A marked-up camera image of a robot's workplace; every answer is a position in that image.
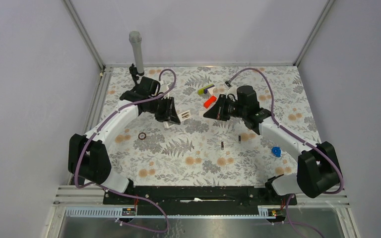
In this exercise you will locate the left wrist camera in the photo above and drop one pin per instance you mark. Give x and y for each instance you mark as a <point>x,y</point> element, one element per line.
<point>166,89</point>

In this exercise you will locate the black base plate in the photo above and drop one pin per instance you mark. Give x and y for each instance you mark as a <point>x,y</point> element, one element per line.
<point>173,198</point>

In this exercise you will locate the white slotted cable duct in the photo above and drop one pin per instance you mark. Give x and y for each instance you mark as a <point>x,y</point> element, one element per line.
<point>257,212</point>

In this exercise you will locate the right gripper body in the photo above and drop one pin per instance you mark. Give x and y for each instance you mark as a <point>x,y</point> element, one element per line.
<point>227,106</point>

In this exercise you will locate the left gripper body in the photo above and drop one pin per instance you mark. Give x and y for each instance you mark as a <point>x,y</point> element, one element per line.
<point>161,110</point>

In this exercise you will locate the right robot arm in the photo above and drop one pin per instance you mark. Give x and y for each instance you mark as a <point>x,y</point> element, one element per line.
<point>317,165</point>

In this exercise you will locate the white remote control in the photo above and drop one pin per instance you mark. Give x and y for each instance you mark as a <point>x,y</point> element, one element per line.
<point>183,116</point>

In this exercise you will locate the floral patterned mat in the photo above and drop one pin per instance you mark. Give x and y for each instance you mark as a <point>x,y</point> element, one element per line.
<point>190,153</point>

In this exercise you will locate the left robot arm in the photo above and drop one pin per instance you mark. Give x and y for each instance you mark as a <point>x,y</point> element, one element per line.
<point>88,156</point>

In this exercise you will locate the grey microphone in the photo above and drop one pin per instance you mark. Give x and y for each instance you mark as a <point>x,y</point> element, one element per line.
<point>135,40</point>

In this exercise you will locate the blue plastic piece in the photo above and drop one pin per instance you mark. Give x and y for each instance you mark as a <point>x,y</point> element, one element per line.
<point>276,151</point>

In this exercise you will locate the red orange block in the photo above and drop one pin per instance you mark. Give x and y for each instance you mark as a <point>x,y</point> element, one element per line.
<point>209,102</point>

